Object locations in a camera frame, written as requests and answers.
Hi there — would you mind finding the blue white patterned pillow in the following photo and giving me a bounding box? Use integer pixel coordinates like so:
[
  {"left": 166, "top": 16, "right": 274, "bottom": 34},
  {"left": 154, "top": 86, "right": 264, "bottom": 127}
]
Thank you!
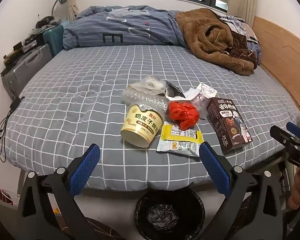
[{"left": 219, "top": 14, "right": 263, "bottom": 65}]

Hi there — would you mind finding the teal suitcase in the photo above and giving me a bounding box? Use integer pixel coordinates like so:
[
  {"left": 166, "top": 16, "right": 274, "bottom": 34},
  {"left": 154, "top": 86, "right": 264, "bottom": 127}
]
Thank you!
[{"left": 41, "top": 25, "right": 65, "bottom": 58}]

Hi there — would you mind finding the brown cardboard box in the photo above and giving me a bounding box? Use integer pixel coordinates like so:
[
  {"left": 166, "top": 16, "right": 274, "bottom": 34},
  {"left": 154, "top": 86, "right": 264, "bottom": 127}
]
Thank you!
[{"left": 206, "top": 97, "right": 253, "bottom": 155}]

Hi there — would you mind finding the grey suitcase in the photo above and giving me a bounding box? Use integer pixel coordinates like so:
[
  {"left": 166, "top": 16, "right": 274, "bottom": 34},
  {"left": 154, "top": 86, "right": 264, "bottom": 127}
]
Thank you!
[{"left": 1, "top": 44, "right": 53, "bottom": 100}]

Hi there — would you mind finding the yellow white snack wrapper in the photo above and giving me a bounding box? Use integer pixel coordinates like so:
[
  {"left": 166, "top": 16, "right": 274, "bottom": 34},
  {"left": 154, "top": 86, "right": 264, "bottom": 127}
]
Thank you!
[{"left": 156, "top": 121, "right": 203, "bottom": 157}]

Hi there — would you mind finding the white tissue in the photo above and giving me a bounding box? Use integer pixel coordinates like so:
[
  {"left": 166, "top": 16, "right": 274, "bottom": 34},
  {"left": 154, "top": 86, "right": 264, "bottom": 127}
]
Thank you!
[{"left": 166, "top": 87, "right": 203, "bottom": 102}]

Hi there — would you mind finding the brown fleece jacket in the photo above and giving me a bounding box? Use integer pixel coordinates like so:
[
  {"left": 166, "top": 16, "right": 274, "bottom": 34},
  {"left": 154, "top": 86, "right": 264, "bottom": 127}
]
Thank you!
[{"left": 175, "top": 8, "right": 262, "bottom": 75}]

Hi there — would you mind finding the red plastic bag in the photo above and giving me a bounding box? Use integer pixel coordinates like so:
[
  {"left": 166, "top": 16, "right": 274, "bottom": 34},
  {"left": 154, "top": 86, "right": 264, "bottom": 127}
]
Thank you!
[{"left": 167, "top": 101, "right": 200, "bottom": 131}]

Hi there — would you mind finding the bubble wrap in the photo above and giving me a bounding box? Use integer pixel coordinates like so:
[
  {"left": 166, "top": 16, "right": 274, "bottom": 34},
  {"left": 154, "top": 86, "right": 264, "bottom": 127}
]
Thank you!
[{"left": 121, "top": 86, "right": 170, "bottom": 113}]

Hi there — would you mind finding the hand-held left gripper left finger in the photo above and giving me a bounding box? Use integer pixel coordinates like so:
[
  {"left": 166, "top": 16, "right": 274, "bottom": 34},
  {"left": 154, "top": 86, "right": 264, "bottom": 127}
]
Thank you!
[{"left": 17, "top": 144, "right": 102, "bottom": 240}]

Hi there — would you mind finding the clear plastic bag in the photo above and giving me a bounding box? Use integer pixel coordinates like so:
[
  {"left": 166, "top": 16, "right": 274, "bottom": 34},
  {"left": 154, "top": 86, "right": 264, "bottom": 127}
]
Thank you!
[{"left": 190, "top": 94, "right": 210, "bottom": 120}]

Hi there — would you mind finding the black charger cable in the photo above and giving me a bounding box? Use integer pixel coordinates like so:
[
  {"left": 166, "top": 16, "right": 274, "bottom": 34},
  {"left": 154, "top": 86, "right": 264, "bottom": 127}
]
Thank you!
[{"left": 0, "top": 96, "right": 25, "bottom": 163}]

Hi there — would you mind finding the dark cloth pile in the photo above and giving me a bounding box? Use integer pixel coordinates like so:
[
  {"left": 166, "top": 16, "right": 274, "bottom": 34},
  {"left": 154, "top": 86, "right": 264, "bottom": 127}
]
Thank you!
[{"left": 35, "top": 16, "right": 62, "bottom": 29}]

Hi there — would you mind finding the black packet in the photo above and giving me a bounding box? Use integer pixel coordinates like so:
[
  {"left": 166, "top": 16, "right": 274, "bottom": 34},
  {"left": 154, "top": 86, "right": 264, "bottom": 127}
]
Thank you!
[{"left": 164, "top": 80, "right": 186, "bottom": 99}]

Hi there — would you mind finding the clear wrapper with white print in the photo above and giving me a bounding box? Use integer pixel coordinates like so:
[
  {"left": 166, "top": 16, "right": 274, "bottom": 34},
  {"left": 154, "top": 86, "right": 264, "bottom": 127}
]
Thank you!
[{"left": 196, "top": 82, "right": 218, "bottom": 100}]

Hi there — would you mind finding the red cable bundle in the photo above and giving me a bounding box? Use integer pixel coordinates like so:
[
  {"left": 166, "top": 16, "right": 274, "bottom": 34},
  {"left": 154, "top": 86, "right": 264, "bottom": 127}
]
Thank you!
[{"left": 0, "top": 185, "right": 15, "bottom": 205}]

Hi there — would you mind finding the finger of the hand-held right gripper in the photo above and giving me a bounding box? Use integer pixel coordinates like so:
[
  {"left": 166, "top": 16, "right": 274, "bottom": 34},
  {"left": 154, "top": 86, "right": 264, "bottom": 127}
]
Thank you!
[
  {"left": 286, "top": 121, "right": 300, "bottom": 140},
  {"left": 269, "top": 125, "right": 294, "bottom": 145}
]

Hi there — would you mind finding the yellow paper cup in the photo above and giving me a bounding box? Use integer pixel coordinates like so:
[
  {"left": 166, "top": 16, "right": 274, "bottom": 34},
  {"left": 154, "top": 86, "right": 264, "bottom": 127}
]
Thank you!
[{"left": 120, "top": 100, "right": 165, "bottom": 148}]

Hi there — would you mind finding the wooden headboard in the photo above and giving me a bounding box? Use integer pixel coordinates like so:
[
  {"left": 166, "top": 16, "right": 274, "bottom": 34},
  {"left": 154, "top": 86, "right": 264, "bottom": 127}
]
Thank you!
[{"left": 251, "top": 16, "right": 300, "bottom": 115}]

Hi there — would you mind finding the black lined trash bin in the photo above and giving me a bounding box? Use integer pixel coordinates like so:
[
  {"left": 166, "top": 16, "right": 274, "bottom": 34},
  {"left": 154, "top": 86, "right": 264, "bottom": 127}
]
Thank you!
[{"left": 134, "top": 187, "right": 206, "bottom": 240}]

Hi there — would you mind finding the grey checked bed sheet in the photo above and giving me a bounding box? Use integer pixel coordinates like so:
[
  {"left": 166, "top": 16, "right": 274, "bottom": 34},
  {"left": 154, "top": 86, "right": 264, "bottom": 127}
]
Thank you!
[{"left": 1, "top": 44, "right": 300, "bottom": 192}]

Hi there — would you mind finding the clear packet with white label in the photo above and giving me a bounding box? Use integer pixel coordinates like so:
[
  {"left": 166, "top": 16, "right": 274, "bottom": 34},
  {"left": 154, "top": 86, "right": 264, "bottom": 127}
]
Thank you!
[{"left": 129, "top": 75, "right": 168, "bottom": 97}]

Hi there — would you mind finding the blue striped duvet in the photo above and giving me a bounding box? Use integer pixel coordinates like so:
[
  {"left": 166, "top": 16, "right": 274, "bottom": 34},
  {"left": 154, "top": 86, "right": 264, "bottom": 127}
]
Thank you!
[{"left": 62, "top": 6, "right": 190, "bottom": 50}]

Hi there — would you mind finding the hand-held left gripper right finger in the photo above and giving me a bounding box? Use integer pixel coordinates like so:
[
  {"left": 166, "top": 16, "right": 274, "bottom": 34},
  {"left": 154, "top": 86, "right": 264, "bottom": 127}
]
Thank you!
[{"left": 199, "top": 141, "right": 289, "bottom": 240}]

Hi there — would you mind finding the pile of dark small boxes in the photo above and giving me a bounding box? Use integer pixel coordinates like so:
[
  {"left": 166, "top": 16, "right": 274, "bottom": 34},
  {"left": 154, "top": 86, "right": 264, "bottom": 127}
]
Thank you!
[{"left": 4, "top": 34, "right": 44, "bottom": 68}]

